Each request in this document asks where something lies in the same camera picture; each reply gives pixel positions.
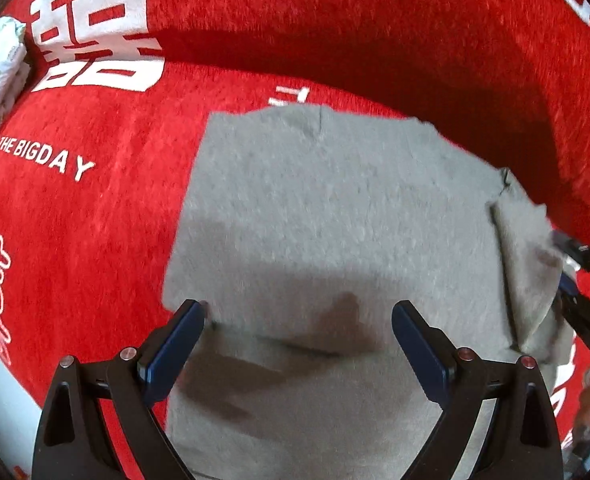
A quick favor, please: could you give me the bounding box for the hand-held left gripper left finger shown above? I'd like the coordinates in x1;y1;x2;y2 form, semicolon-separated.
31;299;206;480

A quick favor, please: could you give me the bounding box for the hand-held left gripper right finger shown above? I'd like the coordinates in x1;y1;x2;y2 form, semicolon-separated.
392;300;566;480

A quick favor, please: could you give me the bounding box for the grey knitted garment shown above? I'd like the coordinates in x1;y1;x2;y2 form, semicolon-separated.
162;106;576;480

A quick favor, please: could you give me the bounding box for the red printed blanket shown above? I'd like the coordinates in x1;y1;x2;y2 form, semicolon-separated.
0;0;590;480

